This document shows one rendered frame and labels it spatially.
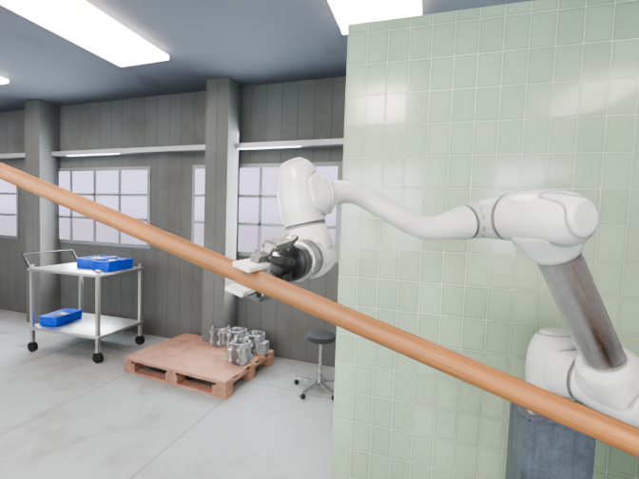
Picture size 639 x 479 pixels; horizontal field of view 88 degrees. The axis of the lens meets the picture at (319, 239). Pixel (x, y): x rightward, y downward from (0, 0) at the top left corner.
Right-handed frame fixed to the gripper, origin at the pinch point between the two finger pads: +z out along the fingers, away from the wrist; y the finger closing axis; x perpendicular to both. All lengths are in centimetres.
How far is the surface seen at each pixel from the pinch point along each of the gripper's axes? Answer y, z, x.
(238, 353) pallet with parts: 161, -245, 98
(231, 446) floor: 175, -159, 46
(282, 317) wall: 137, -315, 86
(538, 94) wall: -84, -121, -50
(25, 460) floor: 209, -103, 160
